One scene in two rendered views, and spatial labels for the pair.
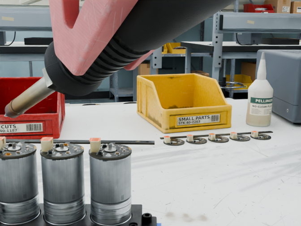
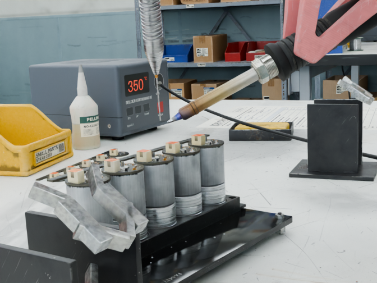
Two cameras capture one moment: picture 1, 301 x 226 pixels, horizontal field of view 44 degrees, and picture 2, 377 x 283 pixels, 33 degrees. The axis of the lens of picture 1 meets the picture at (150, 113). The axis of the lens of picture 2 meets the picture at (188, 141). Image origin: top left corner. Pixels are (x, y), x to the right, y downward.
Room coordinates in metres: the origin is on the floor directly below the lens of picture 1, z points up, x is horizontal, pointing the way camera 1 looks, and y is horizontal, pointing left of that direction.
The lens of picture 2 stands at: (-0.04, 0.37, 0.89)
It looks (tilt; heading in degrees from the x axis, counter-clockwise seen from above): 11 degrees down; 307
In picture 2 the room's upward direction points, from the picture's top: 3 degrees counter-clockwise
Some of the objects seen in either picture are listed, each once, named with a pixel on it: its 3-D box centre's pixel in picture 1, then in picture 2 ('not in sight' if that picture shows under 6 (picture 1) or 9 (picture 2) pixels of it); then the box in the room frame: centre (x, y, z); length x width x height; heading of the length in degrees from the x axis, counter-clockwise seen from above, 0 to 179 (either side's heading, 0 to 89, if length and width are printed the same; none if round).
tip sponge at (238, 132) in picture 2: not in sight; (261, 130); (0.35, -0.30, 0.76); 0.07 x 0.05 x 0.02; 25
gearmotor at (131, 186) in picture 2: not in sight; (125, 208); (0.21, 0.11, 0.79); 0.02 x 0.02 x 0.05
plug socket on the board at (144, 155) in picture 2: (0, 143); (145, 155); (0.21, 0.09, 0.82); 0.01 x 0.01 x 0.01; 0
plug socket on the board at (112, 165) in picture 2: not in sight; (113, 165); (0.21, 0.11, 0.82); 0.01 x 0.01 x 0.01; 0
